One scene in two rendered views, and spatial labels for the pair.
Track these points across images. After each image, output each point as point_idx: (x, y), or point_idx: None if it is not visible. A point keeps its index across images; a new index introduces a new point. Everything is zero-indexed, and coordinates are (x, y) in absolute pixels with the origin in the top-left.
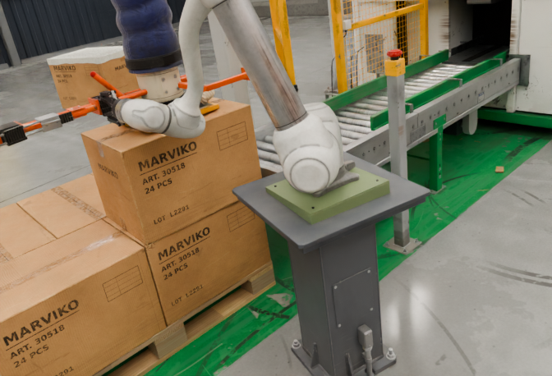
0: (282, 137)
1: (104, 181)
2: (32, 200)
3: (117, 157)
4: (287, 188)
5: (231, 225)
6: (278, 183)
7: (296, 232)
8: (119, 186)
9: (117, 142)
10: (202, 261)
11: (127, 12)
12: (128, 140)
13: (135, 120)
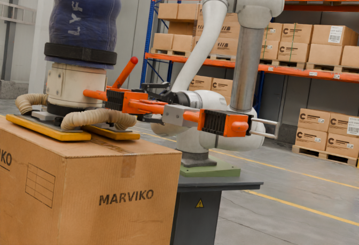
0: (254, 114)
1: (101, 226)
2: None
3: (170, 162)
4: (194, 168)
5: None
6: (182, 169)
7: (249, 180)
8: (147, 210)
9: (146, 150)
10: None
11: None
12: (145, 147)
13: (223, 107)
